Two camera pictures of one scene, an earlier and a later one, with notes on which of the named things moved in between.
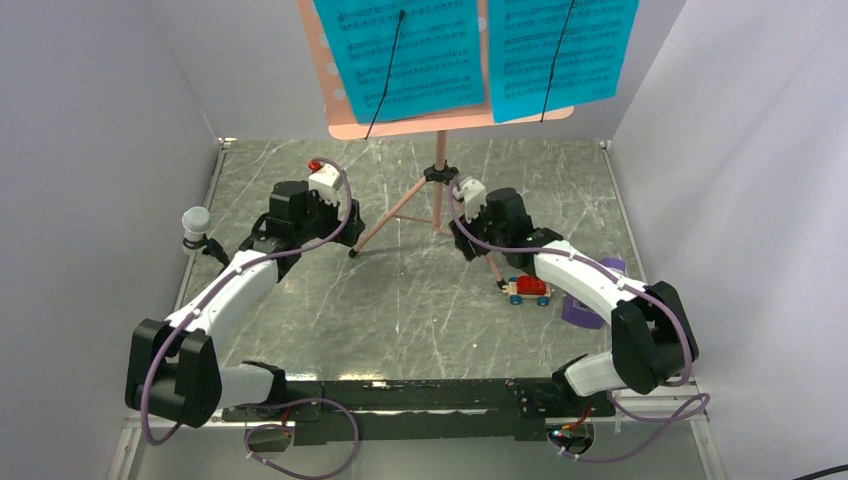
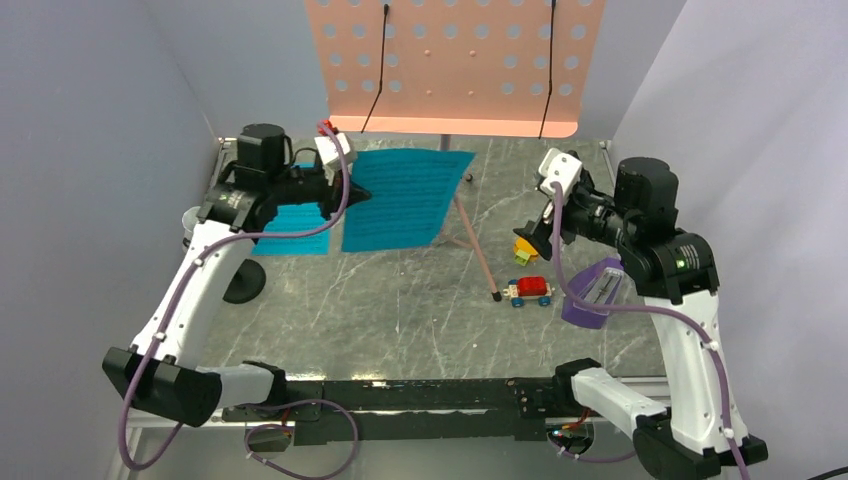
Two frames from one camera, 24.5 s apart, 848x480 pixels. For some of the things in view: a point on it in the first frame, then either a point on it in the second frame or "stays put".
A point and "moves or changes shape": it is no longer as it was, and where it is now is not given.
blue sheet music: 435,65 moves or changes shape
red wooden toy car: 527,286 stays put
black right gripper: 461,237 to 537,233
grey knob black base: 196,221 stays put
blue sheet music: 524,37 to 410,194
